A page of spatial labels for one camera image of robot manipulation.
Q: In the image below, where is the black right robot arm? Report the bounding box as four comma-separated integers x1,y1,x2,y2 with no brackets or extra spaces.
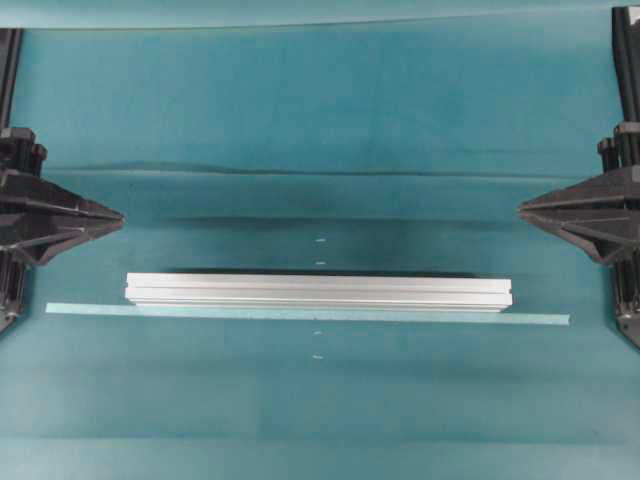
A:
518,6,639,344

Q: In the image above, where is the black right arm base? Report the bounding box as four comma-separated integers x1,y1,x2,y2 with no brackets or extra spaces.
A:
612,259,639,348

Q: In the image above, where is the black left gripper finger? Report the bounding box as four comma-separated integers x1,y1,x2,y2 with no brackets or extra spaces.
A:
1,215,124,265
1,169,124,221

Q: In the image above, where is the silver aluminium extrusion rail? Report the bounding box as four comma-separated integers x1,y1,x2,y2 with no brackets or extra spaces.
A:
125,273,513,312

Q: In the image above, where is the teal table cloth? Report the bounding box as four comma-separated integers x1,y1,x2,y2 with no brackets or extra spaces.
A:
1,9,639,479

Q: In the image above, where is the light blue tape strip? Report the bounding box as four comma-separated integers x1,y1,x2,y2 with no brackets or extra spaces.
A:
45,302,570,327

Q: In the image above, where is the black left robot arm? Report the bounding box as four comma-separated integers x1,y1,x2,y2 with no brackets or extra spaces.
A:
1,29,124,331

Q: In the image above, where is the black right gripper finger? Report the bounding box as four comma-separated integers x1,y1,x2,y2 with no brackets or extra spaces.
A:
518,165,639,222
519,212,639,263

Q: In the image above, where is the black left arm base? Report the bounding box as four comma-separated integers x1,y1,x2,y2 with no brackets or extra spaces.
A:
1,255,26,333

